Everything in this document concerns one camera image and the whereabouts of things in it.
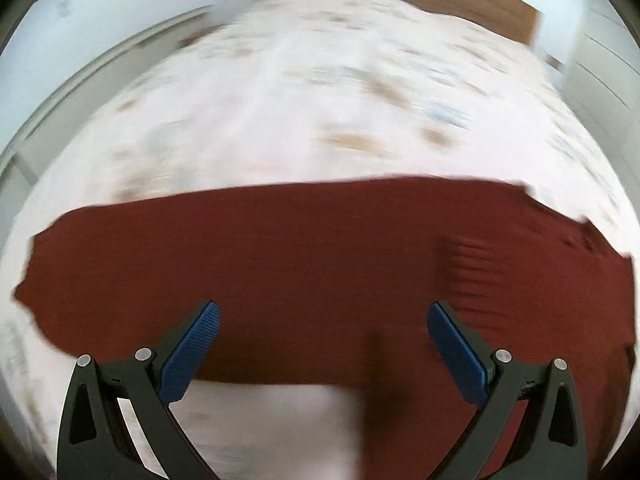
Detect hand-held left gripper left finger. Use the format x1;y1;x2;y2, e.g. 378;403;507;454
56;300;222;480

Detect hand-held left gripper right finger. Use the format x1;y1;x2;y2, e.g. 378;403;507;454
426;301;587;480

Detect dark red fleece garment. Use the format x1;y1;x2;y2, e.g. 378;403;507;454
12;175;640;480

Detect bed with patterned white cover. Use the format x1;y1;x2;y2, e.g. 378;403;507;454
0;0;626;480

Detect white wardrobe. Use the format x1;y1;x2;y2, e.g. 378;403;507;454
550;0;640;161

